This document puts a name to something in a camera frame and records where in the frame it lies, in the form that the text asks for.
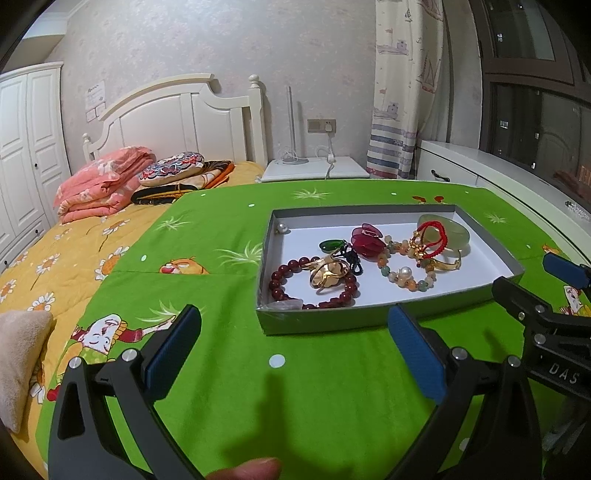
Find dark red bead bracelet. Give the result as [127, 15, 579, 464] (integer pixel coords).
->
[269, 258, 360, 310]

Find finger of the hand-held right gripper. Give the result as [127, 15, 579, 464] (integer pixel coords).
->
[542, 253, 591, 291]
[491, 276, 555, 333]

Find white bed headboard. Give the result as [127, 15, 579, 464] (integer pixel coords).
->
[82, 73, 269, 164]

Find white desk lamp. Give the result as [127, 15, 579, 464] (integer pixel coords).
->
[281, 85, 309, 165]

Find sailboat print curtain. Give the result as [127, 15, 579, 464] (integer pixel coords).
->
[365, 0, 446, 180]

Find white dresser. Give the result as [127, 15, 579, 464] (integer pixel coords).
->
[416, 140, 591, 259]

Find white nightstand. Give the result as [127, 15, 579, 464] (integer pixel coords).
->
[262, 156, 370, 184]

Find grey cardboard tray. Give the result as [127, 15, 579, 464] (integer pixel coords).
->
[255, 203, 526, 337]

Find red cord bracelet gold charms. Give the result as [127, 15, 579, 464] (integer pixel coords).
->
[406, 220, 451, 264]

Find person's left hand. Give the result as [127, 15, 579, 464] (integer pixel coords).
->
[205, 457, 282, 480]

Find gold ring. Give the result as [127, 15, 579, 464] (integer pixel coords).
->
[308, 256, 351, 291]

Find green pendant black cord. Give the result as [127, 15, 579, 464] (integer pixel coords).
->
[320, 239, 366, 278]

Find paper notes on wall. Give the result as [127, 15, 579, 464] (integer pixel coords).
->
[85, 80, 108, 122]

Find red flower hair clip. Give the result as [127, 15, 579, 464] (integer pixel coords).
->
[351, 223, 385, 263]

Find orange black folded blanket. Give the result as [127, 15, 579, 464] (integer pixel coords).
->
[130, 159, 236, 205]

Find multicolour beaded bracelet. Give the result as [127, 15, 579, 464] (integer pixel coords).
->
[378, 235, 437, 294]

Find white wardrobe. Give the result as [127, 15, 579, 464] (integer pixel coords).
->
[0, 61, 72, 273]

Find pale green jade bangle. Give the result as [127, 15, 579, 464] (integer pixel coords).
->
[417, 213, 472, 254]

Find patterned embroidered pillow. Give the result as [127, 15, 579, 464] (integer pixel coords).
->
[137, 151, 205, 188]

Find pink folded quilt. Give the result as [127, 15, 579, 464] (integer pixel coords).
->
[54, 145, 157, 225]

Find beige plush pillow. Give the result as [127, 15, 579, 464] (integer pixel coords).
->
[0, 310, 55, 435]

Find gold bangle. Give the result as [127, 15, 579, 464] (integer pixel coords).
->
[418, 247, 462, 273]

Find green cartoon printed cloth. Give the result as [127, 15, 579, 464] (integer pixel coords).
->
[34, 180, 591, 480]

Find white cable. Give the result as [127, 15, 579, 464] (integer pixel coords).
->
[316, 131, 336, 181]

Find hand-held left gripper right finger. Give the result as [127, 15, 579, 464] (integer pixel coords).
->
[387, 304, 546, 480]

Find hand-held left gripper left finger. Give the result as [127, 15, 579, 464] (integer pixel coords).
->
[47, 304, 204, 480]

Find yellow floral bed sheet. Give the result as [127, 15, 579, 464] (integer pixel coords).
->
[0, 161, 266, 480]

